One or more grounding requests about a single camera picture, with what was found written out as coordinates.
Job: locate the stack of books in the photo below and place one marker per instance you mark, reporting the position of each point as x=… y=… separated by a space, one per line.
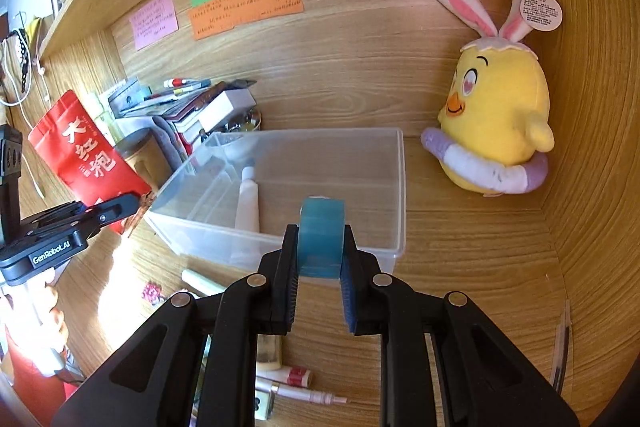
x=172 y=109

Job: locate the yellow chick plush toy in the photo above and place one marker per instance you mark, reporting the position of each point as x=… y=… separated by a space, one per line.
x=495 y=117

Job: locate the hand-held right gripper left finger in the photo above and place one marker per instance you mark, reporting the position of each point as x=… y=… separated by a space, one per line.
x=295 y=279

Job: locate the red tea pouch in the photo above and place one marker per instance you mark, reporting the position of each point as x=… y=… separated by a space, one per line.
x=85 y=152

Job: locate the red and white marker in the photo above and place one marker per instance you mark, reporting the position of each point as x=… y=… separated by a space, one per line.
x=182 y=82

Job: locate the orange sticky note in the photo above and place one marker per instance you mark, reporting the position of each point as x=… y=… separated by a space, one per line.
x=245 y=9

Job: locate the clear plastic storage box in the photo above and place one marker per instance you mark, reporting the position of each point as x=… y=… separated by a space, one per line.
x=310 y=167

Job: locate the brown mug with wooden lid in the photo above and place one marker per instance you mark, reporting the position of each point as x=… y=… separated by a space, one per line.
x=142 y=157

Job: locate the blue tape roll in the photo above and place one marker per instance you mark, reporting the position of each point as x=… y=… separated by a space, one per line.
x=322 y=237

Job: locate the person's left hand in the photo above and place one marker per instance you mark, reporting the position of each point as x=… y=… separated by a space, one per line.
x=56 y=324

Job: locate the red garment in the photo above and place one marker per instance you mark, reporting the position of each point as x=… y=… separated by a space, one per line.
x=30 y=377

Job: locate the white and green stick tube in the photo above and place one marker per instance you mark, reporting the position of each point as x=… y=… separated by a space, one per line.
x=201 y=282

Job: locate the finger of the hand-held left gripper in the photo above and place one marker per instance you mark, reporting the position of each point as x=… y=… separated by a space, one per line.
x=117 y=206

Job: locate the red and white carton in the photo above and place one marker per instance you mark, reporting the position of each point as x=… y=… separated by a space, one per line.
x=189 y=134

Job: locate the red and white lip balm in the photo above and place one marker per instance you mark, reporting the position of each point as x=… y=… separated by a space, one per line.
x=292 y=376

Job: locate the small white box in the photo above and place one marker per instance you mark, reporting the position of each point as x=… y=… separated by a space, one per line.
x=225 y=107

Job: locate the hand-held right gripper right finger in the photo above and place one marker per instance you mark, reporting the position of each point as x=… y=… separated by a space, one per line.
x=347 y=289

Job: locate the pink sticky note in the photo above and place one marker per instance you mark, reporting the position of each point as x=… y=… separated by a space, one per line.
x=154 y=19

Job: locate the pink patterned candy wrapper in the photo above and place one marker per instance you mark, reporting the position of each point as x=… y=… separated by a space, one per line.
x=152 y=293

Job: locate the white clear pen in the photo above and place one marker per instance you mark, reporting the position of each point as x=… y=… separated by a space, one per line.
x=559 y=357

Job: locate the pink and white pen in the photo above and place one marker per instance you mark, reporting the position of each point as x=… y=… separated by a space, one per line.
x=305 y=394

